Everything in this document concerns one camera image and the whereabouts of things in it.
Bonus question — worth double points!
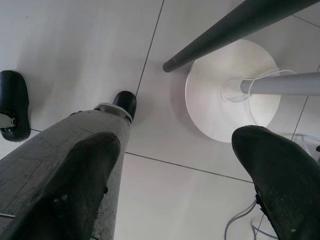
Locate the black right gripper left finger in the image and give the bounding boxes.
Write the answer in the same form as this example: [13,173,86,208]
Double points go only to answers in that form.
[3,131,121,240]

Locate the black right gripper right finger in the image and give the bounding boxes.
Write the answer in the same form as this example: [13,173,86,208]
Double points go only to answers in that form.
[231,125,320,240]

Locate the grey robot right leg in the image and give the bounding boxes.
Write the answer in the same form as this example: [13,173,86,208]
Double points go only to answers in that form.
[0,91,138,240]

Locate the silver lamp pole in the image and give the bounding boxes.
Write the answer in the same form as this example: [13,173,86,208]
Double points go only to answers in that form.
[240,71,320,96]

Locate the white round lamp base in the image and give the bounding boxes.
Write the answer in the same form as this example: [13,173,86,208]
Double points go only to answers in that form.
[184,39,281,143]

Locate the black metal stand leg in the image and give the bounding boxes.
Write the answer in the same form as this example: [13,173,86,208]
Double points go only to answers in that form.
[162,0,318,74]

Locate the thin white cable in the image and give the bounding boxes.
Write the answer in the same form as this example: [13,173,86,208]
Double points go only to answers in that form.
[220,69,298,126]
[224,194,280,240]

